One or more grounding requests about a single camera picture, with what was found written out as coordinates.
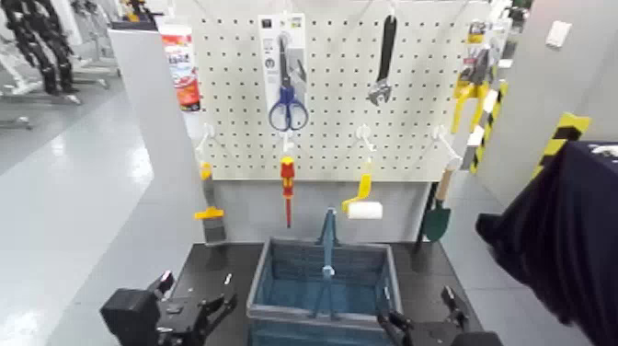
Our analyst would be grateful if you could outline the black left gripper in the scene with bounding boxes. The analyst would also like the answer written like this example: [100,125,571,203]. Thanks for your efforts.
[146,270,239,346]

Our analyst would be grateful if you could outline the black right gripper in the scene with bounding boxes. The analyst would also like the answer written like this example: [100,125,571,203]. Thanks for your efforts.
[377,285,471,346]

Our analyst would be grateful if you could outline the green metal frame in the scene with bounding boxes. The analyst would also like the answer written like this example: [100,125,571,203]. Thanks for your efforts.
[311,207,342,320]

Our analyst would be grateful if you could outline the blue plastic crate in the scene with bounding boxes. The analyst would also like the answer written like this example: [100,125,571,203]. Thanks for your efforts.
[246,236,405,346]

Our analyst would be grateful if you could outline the grey scraper with yellow guard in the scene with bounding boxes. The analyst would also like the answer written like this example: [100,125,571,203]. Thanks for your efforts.
[193,161,228,246]

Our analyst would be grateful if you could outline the red yellow screwdriver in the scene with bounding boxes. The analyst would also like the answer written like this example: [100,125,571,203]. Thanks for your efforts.
[280,155,297,228]

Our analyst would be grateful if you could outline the person in dark jacket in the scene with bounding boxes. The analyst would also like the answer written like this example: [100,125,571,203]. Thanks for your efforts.
[475,140,618,346]

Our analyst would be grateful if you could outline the white pegboard panel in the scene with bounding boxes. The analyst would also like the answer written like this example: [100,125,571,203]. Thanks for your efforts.
[190,0,494,183]

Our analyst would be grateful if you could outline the red white product packet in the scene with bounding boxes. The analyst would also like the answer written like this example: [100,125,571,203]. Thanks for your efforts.
[158,21,202,112]

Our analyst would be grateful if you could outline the black humanoid robot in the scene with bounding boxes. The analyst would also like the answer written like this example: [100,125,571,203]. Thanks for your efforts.
[0,0,81,96]

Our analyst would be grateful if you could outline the green trowel with wooden handle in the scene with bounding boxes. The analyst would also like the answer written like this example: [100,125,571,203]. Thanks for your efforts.
[421,161,461,243]

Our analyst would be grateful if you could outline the yellow-handled white paint roller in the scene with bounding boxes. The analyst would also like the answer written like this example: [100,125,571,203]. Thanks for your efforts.
[340,159,384,222]

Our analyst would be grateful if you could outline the yellow black hazard striped post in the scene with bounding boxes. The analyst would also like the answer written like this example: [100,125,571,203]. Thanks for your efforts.
[468,80,509,176]
[530,111,593,180]

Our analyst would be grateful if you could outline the blue-handled scissors on card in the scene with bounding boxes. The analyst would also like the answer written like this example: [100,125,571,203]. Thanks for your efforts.
[257,13,311,133]

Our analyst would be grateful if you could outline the yellow-handled pliers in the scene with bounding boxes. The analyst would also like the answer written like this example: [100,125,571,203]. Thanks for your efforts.
[451,20,499,136]

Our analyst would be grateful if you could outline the black-handled adjustable wrench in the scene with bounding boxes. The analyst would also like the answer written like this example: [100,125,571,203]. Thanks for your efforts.
[366,14,398,108]

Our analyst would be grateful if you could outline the white wall switch plate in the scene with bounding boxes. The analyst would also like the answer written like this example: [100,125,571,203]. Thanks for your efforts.
[544,19,574,50]

